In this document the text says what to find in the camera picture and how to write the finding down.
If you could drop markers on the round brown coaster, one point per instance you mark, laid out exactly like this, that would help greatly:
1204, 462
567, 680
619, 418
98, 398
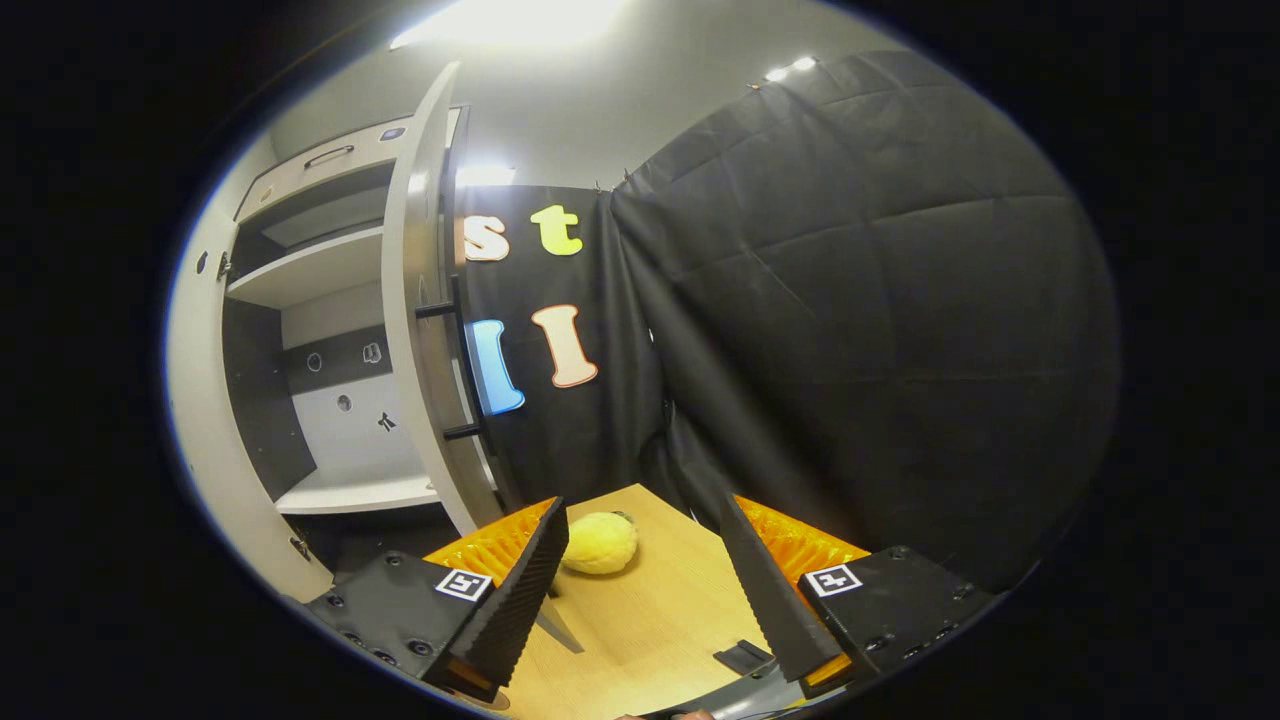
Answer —
492, 702

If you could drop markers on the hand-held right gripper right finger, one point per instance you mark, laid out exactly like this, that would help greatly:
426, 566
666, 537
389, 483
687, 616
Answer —
765, 600

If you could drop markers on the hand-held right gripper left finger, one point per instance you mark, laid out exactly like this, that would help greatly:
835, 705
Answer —
525, 600

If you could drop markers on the white cabinet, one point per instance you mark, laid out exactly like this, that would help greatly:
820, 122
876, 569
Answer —
340, 455

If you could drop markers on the small black flat block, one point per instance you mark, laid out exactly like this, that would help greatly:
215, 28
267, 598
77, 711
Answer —
743, 657

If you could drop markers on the black backdrop cloth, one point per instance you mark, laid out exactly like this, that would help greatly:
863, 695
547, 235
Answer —
850, 300

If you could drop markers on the white cabinet shelf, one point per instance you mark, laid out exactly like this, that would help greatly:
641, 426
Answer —
310, 268

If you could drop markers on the yellow plush ball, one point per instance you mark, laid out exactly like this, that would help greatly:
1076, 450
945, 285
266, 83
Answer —
600, 543

